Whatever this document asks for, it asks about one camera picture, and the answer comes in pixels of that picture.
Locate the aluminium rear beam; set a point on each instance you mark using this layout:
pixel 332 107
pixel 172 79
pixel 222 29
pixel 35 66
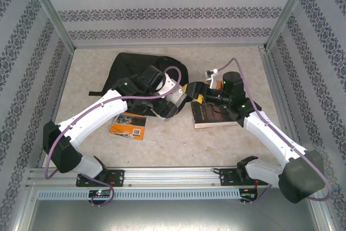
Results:
pixel 167 45

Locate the aluminium mounting rail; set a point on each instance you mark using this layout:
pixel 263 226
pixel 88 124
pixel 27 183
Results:
pixel 167 177

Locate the aluminium frame post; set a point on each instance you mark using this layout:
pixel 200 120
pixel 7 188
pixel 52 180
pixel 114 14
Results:
pixel 290 6
pixel 47 6

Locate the aluminium side rail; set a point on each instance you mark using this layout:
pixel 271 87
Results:
pixel 279 93
pixel 54 106

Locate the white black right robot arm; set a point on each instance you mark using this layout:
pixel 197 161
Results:
pixel 270 136

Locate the metal sheet panel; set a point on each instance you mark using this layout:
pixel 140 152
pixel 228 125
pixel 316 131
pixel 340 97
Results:
pixel 173 214

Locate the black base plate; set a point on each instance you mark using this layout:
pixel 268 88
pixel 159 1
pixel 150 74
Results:
pixel 119 178
pixel 225 177

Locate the controller board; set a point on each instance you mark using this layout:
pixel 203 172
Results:
pixel 248 193
pixel 100 193

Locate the left controller board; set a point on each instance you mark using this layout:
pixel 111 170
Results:
pixel 100 193

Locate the dark paperback book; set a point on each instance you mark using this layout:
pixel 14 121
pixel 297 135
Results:
pixel 211 118

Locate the right controller board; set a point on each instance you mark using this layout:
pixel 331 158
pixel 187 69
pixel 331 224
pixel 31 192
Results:
pixel 248 193

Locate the black backpack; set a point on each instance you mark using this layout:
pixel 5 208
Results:
pixel 129 66

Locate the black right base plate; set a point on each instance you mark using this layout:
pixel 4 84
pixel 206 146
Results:
pixel 225 177

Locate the orange book with barcode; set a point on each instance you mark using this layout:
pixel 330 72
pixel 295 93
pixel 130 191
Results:
pixel 127 128

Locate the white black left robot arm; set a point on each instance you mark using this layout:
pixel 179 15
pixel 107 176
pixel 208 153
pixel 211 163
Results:
pixel 97 114

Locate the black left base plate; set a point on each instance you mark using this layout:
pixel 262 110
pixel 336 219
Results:
pixel 119 178

